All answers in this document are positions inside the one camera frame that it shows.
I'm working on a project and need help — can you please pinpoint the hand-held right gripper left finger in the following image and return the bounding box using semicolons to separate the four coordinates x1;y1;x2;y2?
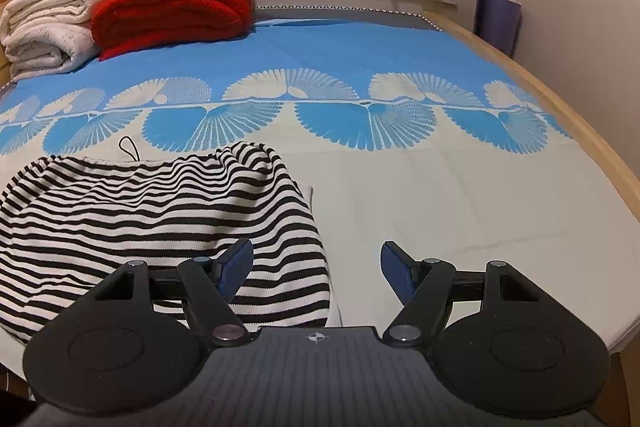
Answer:
75;238;255;349

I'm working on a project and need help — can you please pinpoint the blue printed bed sheet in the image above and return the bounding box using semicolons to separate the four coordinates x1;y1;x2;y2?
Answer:
0;19;628;355

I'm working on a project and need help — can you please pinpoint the white fleece folded blanket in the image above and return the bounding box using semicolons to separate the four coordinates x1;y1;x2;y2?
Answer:
4;18;103;82

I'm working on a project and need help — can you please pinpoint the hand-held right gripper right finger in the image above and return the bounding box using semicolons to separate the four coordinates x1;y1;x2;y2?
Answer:
380;240;557;348

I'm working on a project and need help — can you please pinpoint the grey trimmed mattress pad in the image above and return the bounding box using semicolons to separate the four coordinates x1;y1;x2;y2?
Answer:
251;3;447;32

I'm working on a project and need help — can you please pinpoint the black white striped hoodie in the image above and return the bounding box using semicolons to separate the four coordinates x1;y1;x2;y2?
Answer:
0;136;344;344

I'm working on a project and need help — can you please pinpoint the purple board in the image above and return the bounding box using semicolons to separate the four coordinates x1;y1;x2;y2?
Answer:
473;0;524;58

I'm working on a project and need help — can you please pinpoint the red folded blanket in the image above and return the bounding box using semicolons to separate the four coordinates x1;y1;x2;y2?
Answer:
90;0;255;62

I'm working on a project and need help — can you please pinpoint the cream folded blanket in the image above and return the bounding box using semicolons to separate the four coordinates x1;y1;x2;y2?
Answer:
0;0;108;40

